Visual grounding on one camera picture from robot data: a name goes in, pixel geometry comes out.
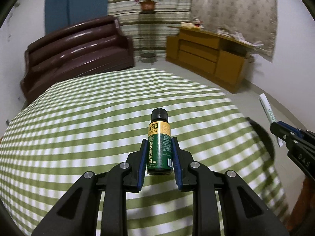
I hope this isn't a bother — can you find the green glass bottle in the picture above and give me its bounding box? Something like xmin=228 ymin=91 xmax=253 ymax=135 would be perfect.
xmin=147 ymin=108 xmax=173 ymax=175

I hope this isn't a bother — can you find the black lined trash bin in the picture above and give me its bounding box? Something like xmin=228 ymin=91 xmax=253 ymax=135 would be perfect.
xmin=246 ymin=117 xmax=275 ymax=161

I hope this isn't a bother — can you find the wooden chair edge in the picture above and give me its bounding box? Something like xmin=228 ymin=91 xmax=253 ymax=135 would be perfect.
xmin=286 ymin=177 xmax=314 ymax=232

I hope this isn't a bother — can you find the green checkered tablecloth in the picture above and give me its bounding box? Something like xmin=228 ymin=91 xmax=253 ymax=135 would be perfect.
xmin=1 ymin=69 xmax=289 ymax=235

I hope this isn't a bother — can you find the wooden TV cabinet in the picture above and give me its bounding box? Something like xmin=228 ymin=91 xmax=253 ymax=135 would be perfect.
xmin=166 ymin=27 xmax=254 ymax=93

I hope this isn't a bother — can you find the beige diamond pattern curtain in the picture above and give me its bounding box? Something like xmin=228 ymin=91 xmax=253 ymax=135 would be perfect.
xmin=191 ymin=0 xmax=278 ymax=59

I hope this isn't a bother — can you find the small plush toy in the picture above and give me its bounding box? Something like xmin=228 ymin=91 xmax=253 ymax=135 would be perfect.
xmin=193 ymin=18 xmax=204 ymax=29

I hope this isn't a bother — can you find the cream box on cabinet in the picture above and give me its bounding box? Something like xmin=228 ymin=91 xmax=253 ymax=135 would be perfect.
xmin=181 ymin=22 xmax=195 ymax=28

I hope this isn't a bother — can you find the striped curtain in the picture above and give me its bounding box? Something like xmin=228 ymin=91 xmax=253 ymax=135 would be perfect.
xmin=107 ymin=0 xmax=191 ymax=56

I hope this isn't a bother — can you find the dark red leather sofa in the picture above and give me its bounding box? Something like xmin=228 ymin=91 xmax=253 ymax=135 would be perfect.
xmin=20 ymin=16 xmax=134 ymax=104

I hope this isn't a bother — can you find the black metal plant stand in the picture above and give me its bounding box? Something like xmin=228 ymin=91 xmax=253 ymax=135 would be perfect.
xmin=138 ymin=10 xmax=157 ymax=65

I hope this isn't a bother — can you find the potted plant terracotta pot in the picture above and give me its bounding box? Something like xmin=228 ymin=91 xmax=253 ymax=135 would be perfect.
xmin=134 ymin=0 xmax=158 ymax=13

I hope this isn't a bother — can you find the blue curtain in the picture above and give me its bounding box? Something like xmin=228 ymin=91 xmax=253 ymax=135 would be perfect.
xmin=44 ymin=0 xmax=108 ymax=34

